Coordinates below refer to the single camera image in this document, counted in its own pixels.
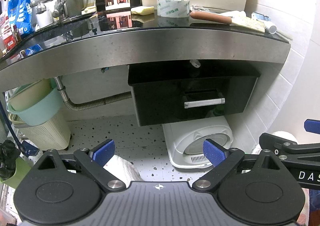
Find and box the green mug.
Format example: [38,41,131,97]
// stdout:
[64,0,90,18]

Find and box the metal faucet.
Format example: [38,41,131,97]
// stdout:
[30,0,68,21]

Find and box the white toothpaste tube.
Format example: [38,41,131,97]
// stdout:
[219,10,278,34]

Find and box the clear tape roll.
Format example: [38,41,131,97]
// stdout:
[156,0,191,18]

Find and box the brown handled brush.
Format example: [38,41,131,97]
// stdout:
[189,11,266,33]

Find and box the white cup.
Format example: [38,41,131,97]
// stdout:
[35,4,53,28]

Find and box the small blue box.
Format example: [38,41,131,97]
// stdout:
[251,12,271,22]

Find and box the white paper roll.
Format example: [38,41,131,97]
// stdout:
[271,130,299,145]

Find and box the corrugated drain hose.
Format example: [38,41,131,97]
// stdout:
[64,91,133,112]

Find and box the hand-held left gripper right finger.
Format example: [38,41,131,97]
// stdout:
[192,138,285,193]

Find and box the white round-door appliance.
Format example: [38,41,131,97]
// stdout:
[162,115,234,169]

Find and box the yellow soap bar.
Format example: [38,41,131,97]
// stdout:
[130,6,155,15]

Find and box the beige basin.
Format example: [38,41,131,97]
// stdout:
[7,79,52,112]

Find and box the white fluffy cloth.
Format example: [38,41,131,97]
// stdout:
[104,155,145,183]

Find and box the black cabinet drawer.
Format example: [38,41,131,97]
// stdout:
[127,62,261,127]

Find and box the green bin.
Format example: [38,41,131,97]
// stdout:
[0,158,33,190]

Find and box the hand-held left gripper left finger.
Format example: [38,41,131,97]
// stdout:
[34,139,127,192]

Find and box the cream laundry basket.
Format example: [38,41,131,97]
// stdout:
[12,110,72,152]

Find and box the light green basin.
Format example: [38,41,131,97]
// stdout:
[6,87,63,127]

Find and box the black plastic bag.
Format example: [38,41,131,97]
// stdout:
[0,140,22,182]

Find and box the blue snack packet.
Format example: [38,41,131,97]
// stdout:
[7,0,36,36]

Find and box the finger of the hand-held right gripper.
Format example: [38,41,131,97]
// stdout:
[304,119,320,133]
[259,132,320,164]

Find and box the metal drain pipe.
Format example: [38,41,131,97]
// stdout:
[53,76,68,103]

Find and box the clear plastic wrapper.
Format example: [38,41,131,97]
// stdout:
[191,4,213,13]

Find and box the black glossy desktop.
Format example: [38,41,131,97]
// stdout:
[0,8,292,86]

